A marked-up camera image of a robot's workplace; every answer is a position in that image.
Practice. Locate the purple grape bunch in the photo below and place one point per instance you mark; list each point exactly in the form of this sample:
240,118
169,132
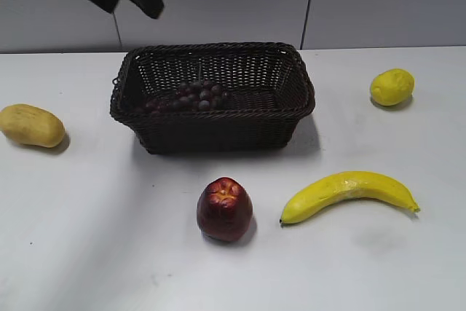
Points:
201,94

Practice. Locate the yellow lemon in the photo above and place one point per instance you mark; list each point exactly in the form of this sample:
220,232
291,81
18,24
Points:
392,87

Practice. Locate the yellow banana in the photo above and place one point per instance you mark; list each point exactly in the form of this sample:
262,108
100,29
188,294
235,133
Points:
347,185

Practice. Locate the dark brown wicker basket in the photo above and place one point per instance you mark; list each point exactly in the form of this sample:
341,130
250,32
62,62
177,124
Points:
269,93

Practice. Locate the yellow mango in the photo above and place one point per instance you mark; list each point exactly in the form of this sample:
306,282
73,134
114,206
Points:
30,125

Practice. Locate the red apple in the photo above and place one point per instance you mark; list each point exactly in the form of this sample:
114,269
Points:
224,210

